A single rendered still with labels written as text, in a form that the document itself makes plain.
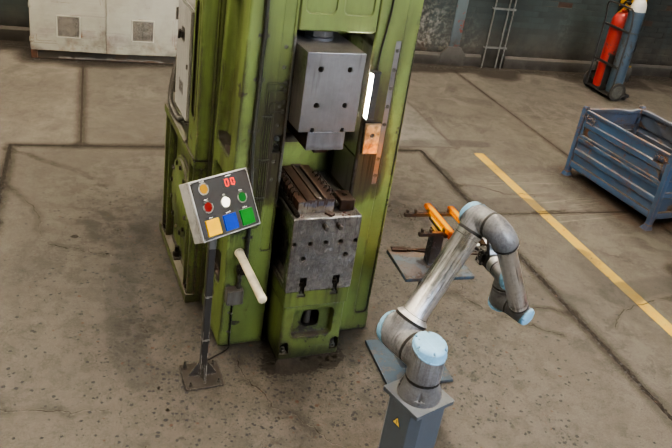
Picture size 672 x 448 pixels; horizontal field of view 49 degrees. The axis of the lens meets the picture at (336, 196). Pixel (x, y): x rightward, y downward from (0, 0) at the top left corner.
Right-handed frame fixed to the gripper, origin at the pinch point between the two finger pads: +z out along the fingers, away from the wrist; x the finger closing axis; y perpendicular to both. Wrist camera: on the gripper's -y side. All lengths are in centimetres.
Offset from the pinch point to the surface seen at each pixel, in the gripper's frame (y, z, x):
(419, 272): 26.5, 10.8, -22.2
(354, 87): -65, 36, -65
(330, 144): -35, 35, -73
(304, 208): 0, 34, -82
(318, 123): -46, 35, -81
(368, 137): -33, 50, -48
